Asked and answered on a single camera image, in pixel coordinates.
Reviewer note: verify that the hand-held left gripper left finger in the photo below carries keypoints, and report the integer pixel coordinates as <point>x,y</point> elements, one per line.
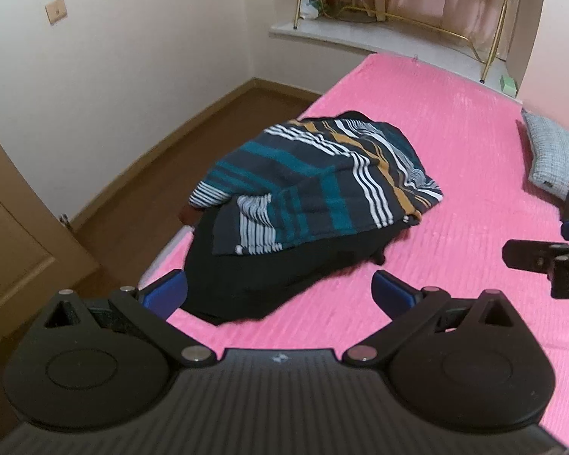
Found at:
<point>163,294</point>

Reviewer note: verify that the pink fluffy blanket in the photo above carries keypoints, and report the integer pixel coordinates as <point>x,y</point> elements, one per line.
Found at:
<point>455,151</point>

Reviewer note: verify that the white mattress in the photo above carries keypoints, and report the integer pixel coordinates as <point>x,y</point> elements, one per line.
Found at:
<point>163,258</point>

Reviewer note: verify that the wooden door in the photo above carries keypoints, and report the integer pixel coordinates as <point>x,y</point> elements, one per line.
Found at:
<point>14,246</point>

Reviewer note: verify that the white plastic bag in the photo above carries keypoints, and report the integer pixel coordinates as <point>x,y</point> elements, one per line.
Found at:
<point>313,4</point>

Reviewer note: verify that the white marble window sill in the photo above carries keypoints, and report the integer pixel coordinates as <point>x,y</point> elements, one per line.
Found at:
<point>360,35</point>

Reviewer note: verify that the metal door stopper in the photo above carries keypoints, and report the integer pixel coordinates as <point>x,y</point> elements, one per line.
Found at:
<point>66,221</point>

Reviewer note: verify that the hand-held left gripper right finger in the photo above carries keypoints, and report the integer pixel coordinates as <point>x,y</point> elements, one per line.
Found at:
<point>392,294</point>

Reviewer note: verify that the gold metal clothes rack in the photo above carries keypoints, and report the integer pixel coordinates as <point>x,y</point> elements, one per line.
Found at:
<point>436,29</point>

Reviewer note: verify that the striped knit shirt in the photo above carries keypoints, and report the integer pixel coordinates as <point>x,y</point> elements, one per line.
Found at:
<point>313,185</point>

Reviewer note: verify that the grey knit pillow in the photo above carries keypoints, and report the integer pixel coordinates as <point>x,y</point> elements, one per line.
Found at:
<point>550,147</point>

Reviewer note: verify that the beige wall outlet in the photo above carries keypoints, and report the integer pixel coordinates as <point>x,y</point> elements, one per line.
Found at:
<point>56,10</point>

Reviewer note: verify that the black garment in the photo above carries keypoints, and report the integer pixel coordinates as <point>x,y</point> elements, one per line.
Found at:
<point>265,284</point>

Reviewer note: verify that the small green box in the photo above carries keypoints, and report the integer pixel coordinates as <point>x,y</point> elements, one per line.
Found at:
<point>509,85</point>

